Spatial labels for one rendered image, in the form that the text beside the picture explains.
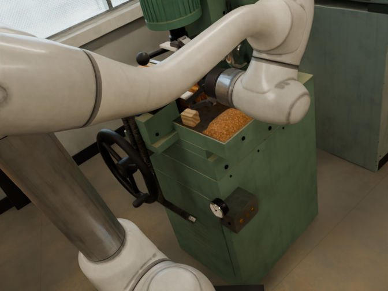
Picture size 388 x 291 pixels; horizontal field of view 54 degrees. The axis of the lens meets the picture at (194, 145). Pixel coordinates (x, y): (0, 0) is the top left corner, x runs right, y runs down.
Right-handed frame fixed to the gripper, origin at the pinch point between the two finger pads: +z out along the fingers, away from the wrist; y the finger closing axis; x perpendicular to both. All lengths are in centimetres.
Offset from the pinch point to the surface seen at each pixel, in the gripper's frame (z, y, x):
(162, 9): 9.4, 13.0, -8.1
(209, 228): 3, -70, -5
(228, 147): -15.7, -22.0, -2.9
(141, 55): -0.8, 7.6, 9.0
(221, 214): -14.4, -45.1, 2.7
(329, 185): -3, -103, -87
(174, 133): 5.7, -23.3, -0.2
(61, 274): 76, -115, 41
